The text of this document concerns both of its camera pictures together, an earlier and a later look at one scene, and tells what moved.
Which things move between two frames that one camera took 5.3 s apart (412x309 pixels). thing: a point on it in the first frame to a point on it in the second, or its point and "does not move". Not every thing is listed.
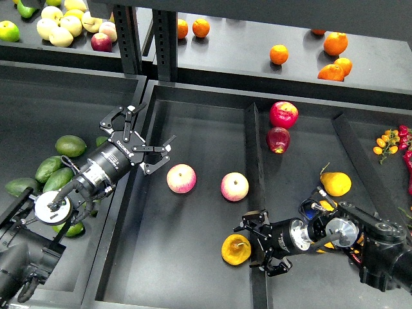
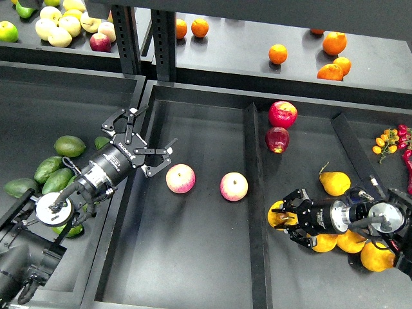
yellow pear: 235,249 to 280,218
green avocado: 57,179 does not move
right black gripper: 279,238 to 326,215
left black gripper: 113,159 does not move
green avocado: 73,232 does not move
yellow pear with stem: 335,183 does not move
